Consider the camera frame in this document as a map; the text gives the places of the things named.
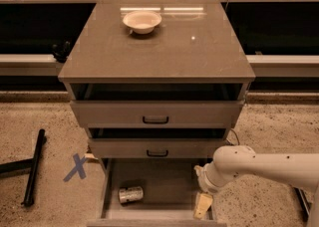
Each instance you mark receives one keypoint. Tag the grey drawer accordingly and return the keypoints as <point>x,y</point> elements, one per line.
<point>156,142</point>
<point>157,105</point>
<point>170,188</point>

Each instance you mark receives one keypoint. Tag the blue tape cross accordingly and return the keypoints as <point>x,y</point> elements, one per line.
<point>77,169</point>

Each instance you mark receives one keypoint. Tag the middle grey drawer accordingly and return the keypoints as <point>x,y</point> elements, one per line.
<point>156,142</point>

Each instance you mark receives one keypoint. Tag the grey drawer cabinet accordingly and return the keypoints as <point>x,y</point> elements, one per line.
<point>193,44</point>

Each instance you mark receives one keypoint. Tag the black clamp knob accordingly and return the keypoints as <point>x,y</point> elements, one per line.
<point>61,52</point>

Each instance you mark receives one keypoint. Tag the top grey drawer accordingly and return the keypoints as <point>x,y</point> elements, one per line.
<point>157,105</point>

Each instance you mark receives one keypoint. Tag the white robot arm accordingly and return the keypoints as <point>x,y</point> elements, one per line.
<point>300,170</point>

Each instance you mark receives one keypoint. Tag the black metal stand right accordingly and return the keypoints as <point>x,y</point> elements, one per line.
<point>304,204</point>

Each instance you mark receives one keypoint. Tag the white bowl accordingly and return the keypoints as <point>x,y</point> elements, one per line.
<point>142,21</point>

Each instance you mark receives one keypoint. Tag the silver 7up can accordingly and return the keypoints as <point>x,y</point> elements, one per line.
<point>130,194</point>

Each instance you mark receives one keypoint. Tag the bottom grey drawer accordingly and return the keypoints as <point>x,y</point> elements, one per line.
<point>170,188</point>

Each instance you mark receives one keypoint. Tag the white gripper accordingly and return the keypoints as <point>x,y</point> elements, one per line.
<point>206,180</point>

